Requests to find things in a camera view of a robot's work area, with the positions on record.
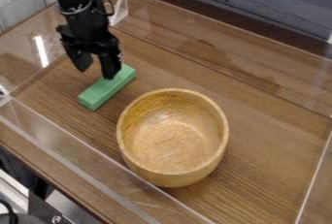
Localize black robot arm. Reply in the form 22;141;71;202
57;0;122;80

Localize green rectangular block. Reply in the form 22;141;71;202
78;64;137;111

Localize clear acrylic corner bracket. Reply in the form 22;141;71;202
104;0;129;26

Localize brown wooden bowl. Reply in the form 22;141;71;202
117;88;229;188

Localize clear acrylic tray walls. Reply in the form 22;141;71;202
0;0;332;224

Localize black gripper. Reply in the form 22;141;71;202
57;4;122;80

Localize black cable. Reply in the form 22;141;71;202
0;198;21;224

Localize black metal table mount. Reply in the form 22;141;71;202
26;190;75;224

